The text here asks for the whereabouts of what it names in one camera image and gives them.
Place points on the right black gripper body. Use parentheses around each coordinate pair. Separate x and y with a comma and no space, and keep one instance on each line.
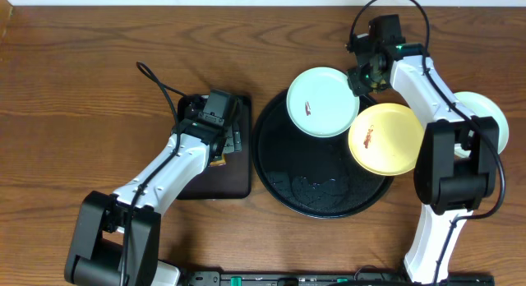
(362,80)

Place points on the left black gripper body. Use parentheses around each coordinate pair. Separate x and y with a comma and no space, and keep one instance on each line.
(233,140)

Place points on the green and yellow sponge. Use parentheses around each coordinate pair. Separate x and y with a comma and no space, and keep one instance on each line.
(218,161)

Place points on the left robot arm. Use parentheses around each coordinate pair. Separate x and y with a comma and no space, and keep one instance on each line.
(116,238)

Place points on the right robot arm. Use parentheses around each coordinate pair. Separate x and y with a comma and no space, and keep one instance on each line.
(457,164)

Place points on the black rectangular tray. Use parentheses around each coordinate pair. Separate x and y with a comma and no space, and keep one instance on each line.
(231,180)

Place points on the black round tray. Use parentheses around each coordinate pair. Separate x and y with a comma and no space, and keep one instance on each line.
(316,177)

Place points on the yellow plate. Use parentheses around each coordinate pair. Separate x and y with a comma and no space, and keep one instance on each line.
(385,139)

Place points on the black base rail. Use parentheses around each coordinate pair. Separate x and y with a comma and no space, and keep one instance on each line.
(365,277)

